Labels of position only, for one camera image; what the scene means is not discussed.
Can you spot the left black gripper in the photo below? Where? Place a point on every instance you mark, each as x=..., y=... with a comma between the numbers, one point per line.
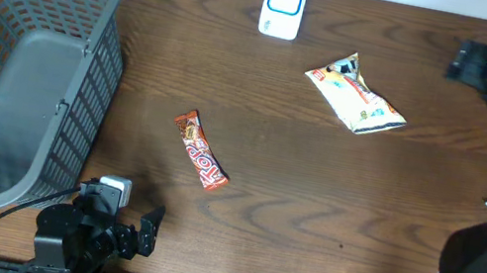
x=127, y=245

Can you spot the orange chocolate bar wrapper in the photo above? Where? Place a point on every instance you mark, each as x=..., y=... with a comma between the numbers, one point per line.
x=209, y=170

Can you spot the yellow white snack bag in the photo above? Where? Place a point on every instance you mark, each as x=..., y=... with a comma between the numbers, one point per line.
x=361, y=110

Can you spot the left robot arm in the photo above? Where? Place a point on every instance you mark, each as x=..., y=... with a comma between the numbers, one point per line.
x=81, y=237

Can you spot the white barcode scanner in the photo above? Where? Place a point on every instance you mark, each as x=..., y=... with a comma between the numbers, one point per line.
x=281, y=18

